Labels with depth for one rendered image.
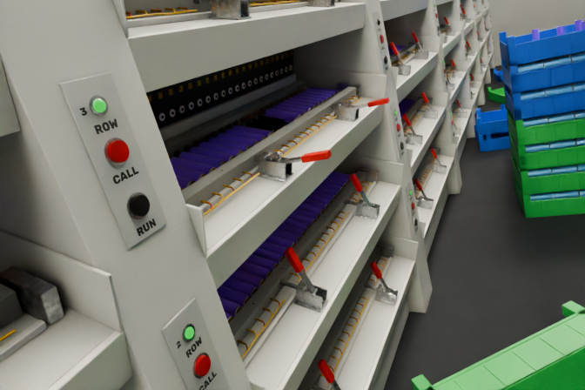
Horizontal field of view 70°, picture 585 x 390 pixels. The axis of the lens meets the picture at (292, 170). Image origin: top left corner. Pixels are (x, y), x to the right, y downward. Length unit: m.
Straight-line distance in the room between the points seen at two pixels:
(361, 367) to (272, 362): 0.28
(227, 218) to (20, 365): 0.21
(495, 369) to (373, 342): 0.22
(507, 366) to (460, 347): 0.33
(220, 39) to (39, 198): 0.23
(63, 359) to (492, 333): 0.89
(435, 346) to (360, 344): 0.26
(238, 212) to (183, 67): 0.16
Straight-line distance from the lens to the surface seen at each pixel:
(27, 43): 0.31
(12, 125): 0.31
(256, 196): 0.48
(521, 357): 0.72
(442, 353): 1.02
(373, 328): 0.85
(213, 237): 0.41
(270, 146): 0.56
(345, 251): 0.71
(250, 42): 0.49
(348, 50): 0.90
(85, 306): 0.35
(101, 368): 0.34
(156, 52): 0.38
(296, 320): 0.59
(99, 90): 0.32
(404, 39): 1.59
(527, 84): 1.37
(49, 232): 0.34
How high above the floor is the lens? 0.70
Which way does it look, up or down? 17 degrees down
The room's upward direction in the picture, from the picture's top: 15 degrees counter-clockwise
